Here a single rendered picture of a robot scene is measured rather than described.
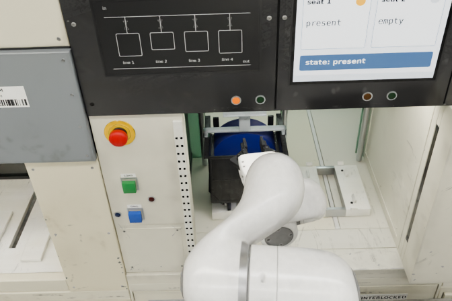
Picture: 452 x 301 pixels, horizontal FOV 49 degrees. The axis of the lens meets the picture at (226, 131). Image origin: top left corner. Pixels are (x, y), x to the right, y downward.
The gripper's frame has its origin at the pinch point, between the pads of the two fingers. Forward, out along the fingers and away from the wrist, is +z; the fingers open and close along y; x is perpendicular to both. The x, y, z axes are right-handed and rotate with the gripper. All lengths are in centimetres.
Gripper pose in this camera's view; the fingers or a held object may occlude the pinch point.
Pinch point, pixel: (253, 145)
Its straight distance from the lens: 129.2
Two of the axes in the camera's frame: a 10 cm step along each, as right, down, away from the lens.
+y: 9.9, -1.0, 0.8
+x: -0.3, -8.0, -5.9
